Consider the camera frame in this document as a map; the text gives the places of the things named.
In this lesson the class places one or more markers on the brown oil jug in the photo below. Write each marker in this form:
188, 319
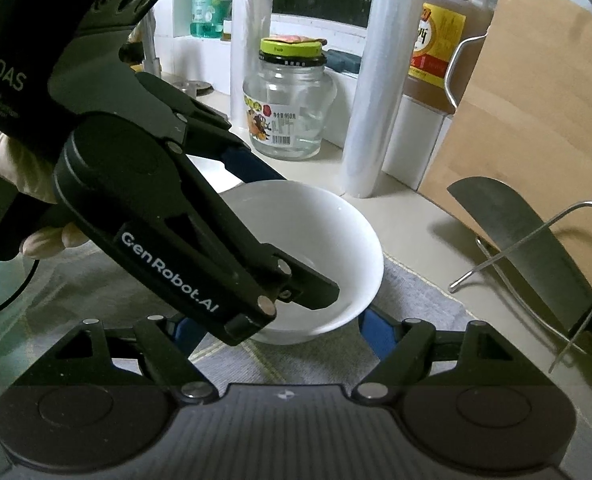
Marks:
435, 45

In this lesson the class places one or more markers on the grey checked mat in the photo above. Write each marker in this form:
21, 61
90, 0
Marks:
410, 300

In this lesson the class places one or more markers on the wooden cutting board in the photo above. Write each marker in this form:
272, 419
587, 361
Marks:
525, 110

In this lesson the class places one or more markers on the white floral bowl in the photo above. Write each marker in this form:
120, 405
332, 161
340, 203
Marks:
336, 240

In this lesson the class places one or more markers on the teal cloth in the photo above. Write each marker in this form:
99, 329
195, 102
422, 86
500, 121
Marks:
16, 350

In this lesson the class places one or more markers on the glass jar yellow-green lid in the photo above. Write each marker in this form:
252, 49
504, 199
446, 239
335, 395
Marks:
291, 110

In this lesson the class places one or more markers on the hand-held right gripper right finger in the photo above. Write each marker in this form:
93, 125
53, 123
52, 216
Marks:
375, 332

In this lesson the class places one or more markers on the cling film roll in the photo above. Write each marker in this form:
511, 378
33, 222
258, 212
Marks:
380, 85

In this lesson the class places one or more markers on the white plastic bag roll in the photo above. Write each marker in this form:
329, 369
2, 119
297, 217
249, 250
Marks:
251, 35

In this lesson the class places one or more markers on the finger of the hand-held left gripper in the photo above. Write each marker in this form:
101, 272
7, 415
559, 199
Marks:
241, 160
306, 290

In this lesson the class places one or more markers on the metal sink strainer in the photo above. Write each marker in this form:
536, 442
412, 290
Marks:
191, 86

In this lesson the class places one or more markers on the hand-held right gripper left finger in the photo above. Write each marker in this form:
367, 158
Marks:
186, 342

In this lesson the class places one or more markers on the person's left hand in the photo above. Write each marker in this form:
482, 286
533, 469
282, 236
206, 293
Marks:
16, 160

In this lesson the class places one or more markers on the dark teal object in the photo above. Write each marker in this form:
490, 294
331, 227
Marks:
343, 62

